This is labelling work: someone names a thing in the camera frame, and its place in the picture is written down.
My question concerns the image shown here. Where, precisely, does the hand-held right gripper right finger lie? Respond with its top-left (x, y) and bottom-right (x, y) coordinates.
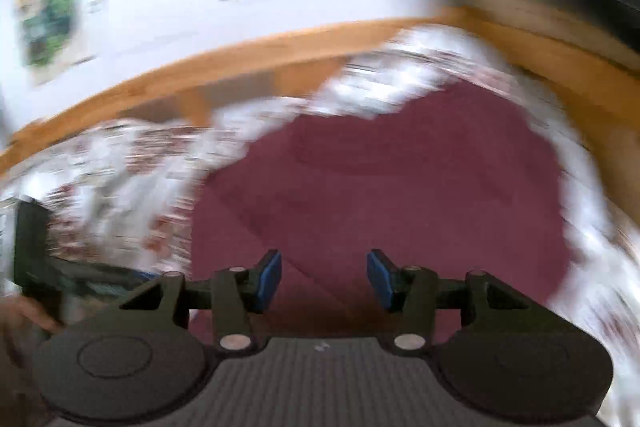
top-left (367, 249), bottom-right (531, 353)

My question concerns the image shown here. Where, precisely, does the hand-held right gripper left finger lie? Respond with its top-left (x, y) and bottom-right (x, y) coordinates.
top-left (117, 249), bottom-right (282, 354)

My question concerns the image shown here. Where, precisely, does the maroon cloth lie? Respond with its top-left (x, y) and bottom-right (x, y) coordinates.
top-left (190, 82), bottom-right (574, 339)

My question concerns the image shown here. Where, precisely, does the person's left hand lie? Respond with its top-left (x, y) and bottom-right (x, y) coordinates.
top-left (0, 296), bottom-right (63, 408)

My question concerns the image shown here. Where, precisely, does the white floral bedspread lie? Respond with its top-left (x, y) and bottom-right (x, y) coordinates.
top-left (0, 24), bottom-right (640, 427)

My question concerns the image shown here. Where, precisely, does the wooden bed frame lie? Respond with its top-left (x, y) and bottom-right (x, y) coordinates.
top-left (0, 2), bottom-right (640, 180)

